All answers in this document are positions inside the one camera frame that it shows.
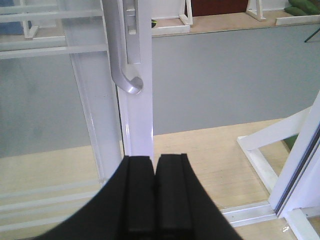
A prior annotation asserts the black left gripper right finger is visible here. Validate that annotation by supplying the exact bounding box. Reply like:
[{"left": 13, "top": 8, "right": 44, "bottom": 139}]
[{"left": 155, "top": 153, "right": 241, "bottom": 240}]

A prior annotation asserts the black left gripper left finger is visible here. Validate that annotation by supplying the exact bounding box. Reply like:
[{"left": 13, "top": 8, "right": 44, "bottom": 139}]
[{"left": 37, "top": 156, "right": 156, "bottom": 240}]

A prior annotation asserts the white sliding glass door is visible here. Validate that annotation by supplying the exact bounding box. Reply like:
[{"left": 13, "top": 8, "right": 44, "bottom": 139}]
[{"left": 0, "top": 0, "right": 153, "bottom": 240}]

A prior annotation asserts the grey door handle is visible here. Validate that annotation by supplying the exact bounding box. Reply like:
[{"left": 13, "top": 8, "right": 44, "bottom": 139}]
[{"left": 101, "top": 0, "right": 144, "bottom": 95}]

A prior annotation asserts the white fixed glass door panel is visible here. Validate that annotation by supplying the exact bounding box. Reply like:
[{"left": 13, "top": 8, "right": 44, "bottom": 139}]
[{"left": 0, "top": 0, "right": 122, "bottom": 226}]

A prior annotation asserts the green cushion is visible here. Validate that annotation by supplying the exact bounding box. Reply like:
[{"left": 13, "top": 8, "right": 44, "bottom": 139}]
[{"left": 284, "top": 0, "right": 320, "bottom": 16}]

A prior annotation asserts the white triangular support bracket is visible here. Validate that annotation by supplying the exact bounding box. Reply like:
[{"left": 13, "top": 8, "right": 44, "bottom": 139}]
[{"left": 237, "top": 107, "right": 311, "bottom": 193}]

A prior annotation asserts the white door frame with track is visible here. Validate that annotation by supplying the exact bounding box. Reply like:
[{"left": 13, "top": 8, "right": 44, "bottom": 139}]
[{"left": 222, "top": 97, "right": 320, "bottom": 240}]

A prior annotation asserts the white far support bracket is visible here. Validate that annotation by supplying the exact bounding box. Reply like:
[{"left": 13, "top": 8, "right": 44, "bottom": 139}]
[{"left": 19, "top": 0, "right": 320, "bottom": 41}]

